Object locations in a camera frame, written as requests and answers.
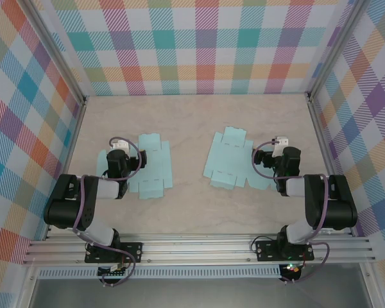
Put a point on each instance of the aluminium mounting rail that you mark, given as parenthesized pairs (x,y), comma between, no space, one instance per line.
(195,248)

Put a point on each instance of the light blue paper box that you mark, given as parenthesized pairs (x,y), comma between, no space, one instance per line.
(224,157)
(157,160)

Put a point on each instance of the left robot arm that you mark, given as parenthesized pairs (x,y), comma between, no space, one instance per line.
(64,211)

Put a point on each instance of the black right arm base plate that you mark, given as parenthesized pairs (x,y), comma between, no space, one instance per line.
(266,251)

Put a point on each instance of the circuit board with green light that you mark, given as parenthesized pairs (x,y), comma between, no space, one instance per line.
(293,269)

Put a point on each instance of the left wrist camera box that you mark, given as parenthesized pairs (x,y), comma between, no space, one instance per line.
(120,145)

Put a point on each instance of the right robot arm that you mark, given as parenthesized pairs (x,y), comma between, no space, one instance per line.
(337,208)

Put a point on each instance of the aluminium side rail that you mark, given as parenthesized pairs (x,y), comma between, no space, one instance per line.
(328,160)
(71,144)

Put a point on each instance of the grey metal panel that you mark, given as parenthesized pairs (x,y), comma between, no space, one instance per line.
(195,295)

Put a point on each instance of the aluminium frame post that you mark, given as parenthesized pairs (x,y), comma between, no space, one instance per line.
(335,48)
(55,48)

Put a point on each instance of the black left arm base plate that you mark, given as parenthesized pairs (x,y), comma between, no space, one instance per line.
(134,251)

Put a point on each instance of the small circuit board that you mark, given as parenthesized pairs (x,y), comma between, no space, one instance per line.
(114,273)

